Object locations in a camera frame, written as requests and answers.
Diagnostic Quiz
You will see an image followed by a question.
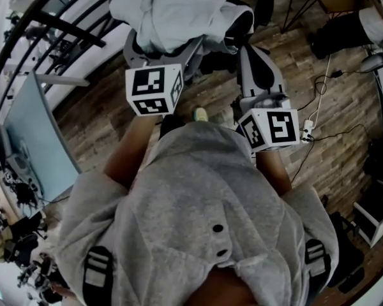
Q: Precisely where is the white cable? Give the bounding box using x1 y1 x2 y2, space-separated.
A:
306 55 332 124

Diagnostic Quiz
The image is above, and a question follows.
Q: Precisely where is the pale blue panel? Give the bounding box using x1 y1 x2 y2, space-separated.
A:
2 71 82 203

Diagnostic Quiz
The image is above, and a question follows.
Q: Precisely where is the black bag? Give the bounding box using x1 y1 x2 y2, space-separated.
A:
326 211 366 295

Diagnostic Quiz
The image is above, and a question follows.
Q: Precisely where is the light green shoe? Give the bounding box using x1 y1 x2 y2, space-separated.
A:
192 106 210 122

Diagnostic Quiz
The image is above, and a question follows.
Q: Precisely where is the white power strip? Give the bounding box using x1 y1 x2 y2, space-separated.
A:
299 119 315 143

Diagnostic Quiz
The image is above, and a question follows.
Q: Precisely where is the light grey clothing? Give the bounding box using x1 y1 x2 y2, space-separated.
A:
109 0 255 54

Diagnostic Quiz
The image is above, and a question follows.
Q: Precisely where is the person's grey shirt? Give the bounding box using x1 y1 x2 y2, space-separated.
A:
55 119 340 306

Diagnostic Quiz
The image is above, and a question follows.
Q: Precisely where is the person's right forearm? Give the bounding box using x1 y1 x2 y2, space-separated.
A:
254 149 294 201

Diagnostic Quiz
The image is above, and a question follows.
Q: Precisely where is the white stool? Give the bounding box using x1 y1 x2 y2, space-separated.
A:
352 200 383 249

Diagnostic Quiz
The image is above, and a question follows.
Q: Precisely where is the black metal railing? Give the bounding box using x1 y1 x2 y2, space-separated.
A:
0 0 154 114

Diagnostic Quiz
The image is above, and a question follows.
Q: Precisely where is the black striped shoulder strap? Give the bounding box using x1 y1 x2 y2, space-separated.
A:
304 238 332 279
82 245 114 300

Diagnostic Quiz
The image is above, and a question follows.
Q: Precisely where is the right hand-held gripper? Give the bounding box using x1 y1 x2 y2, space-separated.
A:
237 45 301 153

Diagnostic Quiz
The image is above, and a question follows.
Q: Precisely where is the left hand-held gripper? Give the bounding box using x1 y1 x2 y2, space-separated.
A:
123 30 206 118

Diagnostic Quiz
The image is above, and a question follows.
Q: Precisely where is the black cable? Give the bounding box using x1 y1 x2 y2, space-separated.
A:
290 69 376 184

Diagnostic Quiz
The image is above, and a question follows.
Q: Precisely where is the person's left forearm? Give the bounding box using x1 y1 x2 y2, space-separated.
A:
103 115 158 191

